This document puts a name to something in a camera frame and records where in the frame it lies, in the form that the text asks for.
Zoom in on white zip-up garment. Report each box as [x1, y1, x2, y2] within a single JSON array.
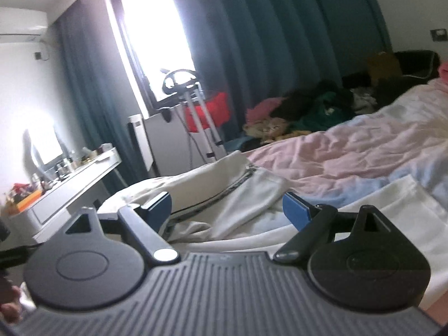
[[99, 152, 447, 309]]

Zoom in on pile of dark clothes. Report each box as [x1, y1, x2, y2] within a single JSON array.
[[270, 76, 427, 133]]

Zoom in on person's left hand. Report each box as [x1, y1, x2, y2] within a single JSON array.
[[1, 277, 22, 324]]

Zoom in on white dressing table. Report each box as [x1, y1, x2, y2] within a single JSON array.
[[1, 148, 121, 249]]

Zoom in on pink plush toy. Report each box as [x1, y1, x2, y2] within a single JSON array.
[[243, 97, 311, 144]]

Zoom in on pink pastel bed sheet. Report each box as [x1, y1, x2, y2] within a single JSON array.
[[245, 79, 447, 207]]

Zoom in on red cloth on stand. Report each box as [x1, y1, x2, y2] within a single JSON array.
[[184, 92, 231, 133]]

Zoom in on black bag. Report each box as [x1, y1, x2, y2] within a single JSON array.
[[393, 50, 440, 81]]

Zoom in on dark teal curtain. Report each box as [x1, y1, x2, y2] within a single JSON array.
[[56, 0, 392, 192]]

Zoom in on wall socket plate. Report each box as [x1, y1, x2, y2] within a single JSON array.
[[430, 28, 448, 43]]

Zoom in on white wall air conditioner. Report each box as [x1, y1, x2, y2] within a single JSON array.
[[0, 7, 49, 43]]

